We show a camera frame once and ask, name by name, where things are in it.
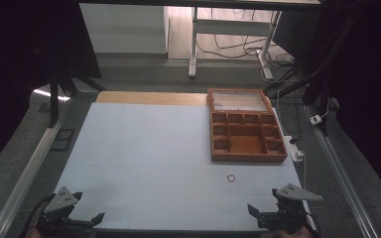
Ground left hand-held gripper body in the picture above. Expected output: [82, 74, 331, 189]
[37, 185, 97, 238]

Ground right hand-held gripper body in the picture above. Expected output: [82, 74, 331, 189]
[256, 182, 324, 233]

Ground wooden compartment box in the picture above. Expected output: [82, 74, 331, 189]
[206, 87, 289, 164]

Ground person's right hand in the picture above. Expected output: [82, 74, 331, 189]
[270, 227, 316, 238]

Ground person's left hand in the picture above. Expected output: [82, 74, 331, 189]
[23, 225, 49, 238]

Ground white power strip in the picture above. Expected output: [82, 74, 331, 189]
[283, 134, 305, 164]

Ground white table mat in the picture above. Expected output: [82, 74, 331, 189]
[55, 101, 313, 233]

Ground black metal stand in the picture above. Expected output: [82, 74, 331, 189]
[47, 73, 107, 129]
[263, 19, 351, 137]

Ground black curtain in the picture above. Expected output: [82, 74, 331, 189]
[317, 0, 381, 206]
[0, 0, 102, 179]

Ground white cabinet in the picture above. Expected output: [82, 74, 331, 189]
[78, 3, 171, 56]

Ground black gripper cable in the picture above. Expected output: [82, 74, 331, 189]
[306, 211, 322, 238]
[19, 192, 57, 238]

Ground white power cable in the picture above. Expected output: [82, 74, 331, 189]
[301, 150, 308, 191]

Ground aluminium rail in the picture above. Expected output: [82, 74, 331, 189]
[302, 103, 381, 238]
[0, 107, 71, 238]

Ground black floor frame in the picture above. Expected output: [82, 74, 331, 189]
[49, 127, 76, 153]

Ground black floor cables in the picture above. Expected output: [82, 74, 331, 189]
[195, 9, 296, 68]

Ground white desk frame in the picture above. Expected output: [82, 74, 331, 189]
[188, 6, 283, 81]

